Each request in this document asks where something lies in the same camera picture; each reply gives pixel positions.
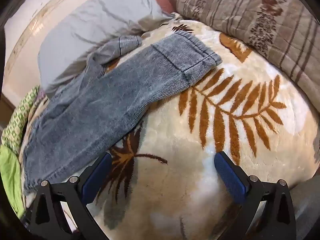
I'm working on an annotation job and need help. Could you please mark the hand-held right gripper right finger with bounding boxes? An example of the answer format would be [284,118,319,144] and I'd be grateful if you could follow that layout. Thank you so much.
[214,151,298,240]

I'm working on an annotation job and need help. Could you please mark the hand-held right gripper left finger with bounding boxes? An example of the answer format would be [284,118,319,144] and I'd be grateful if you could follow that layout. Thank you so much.
[25,152,113,240]

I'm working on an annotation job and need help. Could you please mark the beige striped quilt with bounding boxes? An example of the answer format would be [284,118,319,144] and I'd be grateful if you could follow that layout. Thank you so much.
[175,0,320,98]

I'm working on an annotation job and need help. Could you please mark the lime green cloth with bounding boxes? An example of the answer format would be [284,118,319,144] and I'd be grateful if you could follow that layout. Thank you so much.
[0,145,25,218]

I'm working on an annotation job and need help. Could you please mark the light grey pillow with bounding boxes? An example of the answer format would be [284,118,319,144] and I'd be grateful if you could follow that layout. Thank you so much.
[37,0,175,93]

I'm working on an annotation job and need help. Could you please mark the grey denim pants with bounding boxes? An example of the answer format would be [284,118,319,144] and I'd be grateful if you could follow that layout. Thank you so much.
[22,31,223,195]

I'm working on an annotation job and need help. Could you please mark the cream leaf print blanket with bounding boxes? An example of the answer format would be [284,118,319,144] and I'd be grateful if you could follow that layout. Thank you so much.
[19,12,320,240]

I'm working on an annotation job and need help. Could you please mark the grey cloth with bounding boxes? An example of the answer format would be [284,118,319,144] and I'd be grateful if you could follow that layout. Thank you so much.
[287,172,320,240]

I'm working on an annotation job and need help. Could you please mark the pink pillow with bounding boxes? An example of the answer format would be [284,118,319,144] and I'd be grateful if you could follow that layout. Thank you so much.
[151,0,175,14]

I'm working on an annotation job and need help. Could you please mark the green patterned cloth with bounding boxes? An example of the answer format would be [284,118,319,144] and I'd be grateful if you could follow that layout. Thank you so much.
[1,85,42,155]

